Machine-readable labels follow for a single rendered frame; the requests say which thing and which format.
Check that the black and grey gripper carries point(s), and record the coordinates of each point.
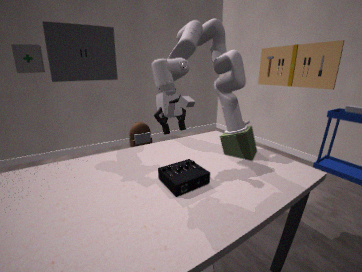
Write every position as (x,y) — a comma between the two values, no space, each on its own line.
(170,110)

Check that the black lighting desk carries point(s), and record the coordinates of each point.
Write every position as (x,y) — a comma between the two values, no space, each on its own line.
(183,177)

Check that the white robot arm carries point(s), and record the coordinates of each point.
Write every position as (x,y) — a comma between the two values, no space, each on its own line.
(166,71)

